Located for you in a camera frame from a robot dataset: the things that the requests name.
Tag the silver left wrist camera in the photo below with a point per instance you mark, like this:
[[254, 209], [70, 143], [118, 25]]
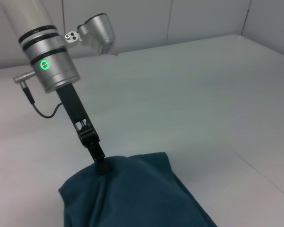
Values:
[[97, 35]]

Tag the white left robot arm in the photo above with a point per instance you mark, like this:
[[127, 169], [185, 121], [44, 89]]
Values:
[[45, 47]]

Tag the teal blue shirt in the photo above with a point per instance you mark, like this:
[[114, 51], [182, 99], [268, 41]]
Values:
[[132, 196]]

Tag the left wrist silver knob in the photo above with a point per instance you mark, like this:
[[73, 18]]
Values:
[[23, 77]]

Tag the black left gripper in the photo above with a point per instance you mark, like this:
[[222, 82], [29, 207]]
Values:
[[73, 106]]

